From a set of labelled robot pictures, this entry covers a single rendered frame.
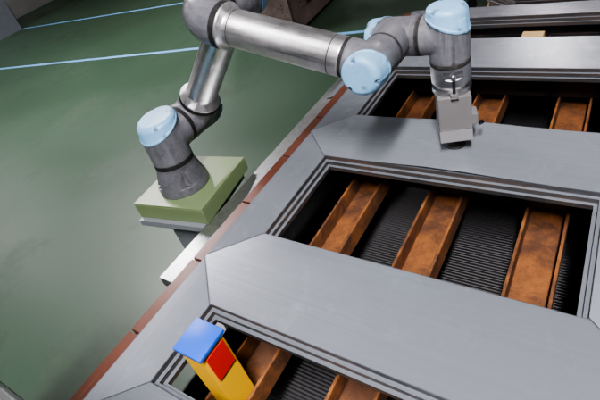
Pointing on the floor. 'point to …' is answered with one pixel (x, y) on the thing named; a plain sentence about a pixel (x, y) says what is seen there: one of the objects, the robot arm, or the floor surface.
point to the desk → (9, 25)
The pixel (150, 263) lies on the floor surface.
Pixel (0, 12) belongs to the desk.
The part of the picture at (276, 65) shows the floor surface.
